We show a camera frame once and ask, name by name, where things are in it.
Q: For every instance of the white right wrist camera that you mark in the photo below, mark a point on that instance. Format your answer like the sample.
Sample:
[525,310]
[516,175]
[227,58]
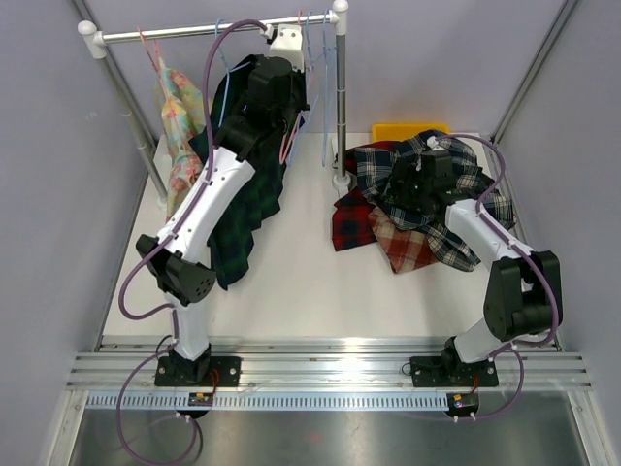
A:
[433,143]

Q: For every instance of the rust beige plaid skirt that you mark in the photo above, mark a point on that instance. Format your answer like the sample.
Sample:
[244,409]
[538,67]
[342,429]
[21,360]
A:
[407,250]

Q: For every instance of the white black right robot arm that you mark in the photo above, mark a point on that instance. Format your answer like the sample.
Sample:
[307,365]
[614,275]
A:
[523,295]

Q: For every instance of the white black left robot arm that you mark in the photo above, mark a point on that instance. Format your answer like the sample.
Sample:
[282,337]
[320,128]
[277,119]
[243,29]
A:
[207,241]

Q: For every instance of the slotted white cable duct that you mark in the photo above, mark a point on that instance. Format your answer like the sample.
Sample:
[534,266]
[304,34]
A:
[270,401]

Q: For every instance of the navy white plaid skirt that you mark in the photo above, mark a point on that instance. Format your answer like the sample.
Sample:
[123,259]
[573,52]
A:
[469,178]

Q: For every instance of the pastel floral skirt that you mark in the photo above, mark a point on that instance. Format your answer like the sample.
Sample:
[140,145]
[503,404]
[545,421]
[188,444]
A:
[186,169]

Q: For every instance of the dark green plaid skirt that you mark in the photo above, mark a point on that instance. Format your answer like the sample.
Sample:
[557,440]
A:
[244,119]

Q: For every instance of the white metal clothes rack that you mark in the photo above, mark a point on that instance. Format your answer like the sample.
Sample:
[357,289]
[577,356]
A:
[97,42]

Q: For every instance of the aluminium rail frame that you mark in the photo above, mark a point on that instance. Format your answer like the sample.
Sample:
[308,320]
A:
[309,319]

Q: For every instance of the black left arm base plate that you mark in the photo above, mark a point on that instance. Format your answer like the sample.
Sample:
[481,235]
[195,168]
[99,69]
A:
[175,371]

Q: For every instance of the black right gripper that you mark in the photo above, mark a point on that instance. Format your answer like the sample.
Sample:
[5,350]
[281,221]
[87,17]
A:
[405,171]

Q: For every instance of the yellow plastic bin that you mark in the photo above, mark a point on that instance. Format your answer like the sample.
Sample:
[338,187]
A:
[402,131]

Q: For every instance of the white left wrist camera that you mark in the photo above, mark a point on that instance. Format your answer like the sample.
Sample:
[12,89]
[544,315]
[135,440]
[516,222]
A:
[286,41]

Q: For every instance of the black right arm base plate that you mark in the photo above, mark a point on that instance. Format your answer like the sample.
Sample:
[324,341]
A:
[433,372]

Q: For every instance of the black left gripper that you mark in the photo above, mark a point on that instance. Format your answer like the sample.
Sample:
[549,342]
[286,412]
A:
[297,78]

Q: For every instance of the red navy plaid skirt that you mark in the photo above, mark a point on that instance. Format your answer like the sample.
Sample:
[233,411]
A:
[350,225]

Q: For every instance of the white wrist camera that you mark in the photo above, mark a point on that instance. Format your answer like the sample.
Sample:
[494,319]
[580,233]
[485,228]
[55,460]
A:
[433,143]
[286,41]

